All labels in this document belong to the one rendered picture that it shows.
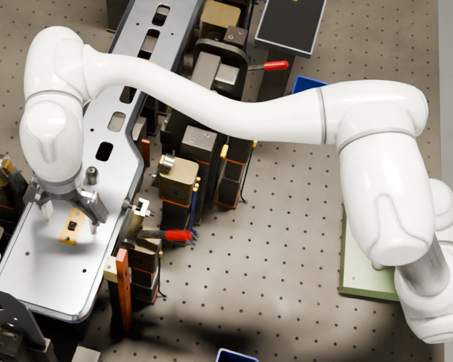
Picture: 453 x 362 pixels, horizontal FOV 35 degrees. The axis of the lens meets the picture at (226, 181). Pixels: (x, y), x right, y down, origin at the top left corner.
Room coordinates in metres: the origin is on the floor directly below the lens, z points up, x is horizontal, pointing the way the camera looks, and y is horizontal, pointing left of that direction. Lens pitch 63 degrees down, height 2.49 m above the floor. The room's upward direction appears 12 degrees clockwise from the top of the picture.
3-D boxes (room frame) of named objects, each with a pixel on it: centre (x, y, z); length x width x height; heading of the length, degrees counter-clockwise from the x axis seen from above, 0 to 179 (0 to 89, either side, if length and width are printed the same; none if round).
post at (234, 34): (1.12, 0.05, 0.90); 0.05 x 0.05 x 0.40; 85
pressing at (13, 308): (0.32, 0.35, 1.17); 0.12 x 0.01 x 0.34; 85
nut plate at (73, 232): (0.58, 0.31, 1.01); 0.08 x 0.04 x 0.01; 175
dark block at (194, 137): (0.80, 0.08, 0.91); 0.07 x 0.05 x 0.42; 85
